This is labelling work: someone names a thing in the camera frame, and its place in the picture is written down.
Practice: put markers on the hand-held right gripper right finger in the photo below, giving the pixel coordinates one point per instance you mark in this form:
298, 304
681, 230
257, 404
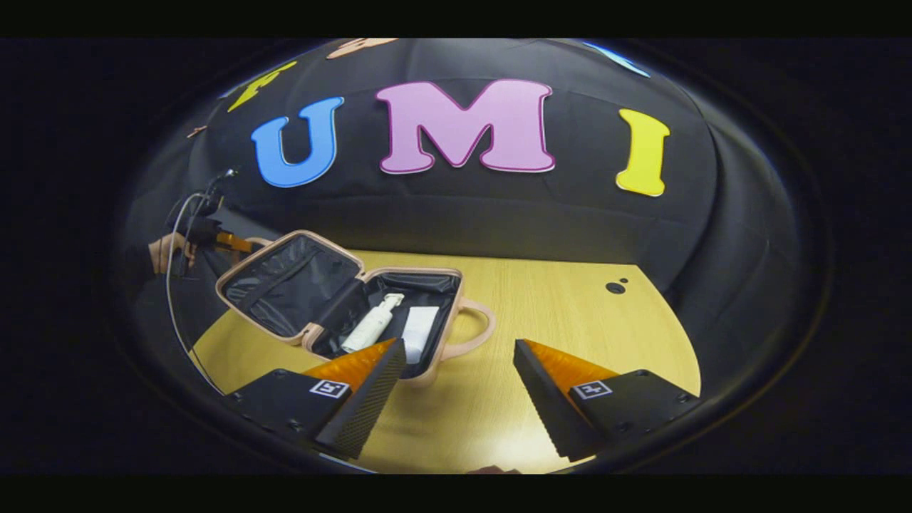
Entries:
545, 399

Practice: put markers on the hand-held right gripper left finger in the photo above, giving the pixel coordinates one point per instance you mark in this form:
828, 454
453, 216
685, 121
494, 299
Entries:
370, 399

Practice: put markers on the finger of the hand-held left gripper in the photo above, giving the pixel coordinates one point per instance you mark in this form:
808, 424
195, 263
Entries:
239, 242

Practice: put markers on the white pump bottle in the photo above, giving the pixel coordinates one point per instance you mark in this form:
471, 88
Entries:
370, 326

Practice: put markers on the white squeeze tube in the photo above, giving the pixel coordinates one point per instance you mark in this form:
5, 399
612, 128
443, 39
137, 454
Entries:
420, 331

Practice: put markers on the copper binder clip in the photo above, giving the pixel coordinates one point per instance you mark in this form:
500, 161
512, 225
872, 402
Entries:
197, 132

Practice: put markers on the black backdrop cloth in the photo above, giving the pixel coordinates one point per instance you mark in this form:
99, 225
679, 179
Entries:
499, 214

